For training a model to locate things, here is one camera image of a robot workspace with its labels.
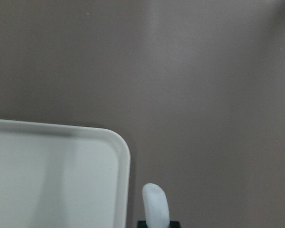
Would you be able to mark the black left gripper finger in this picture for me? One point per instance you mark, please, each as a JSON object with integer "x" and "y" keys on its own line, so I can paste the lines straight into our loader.
{"x": 173, "y": 224}

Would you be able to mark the white ceramic spoon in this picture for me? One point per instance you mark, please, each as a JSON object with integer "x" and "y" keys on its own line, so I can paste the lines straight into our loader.
{"x": 155, "y": 206}

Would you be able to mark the cream rabbit tray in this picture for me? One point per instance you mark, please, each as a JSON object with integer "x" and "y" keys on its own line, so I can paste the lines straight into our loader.
{"x": 61, "y": 176}

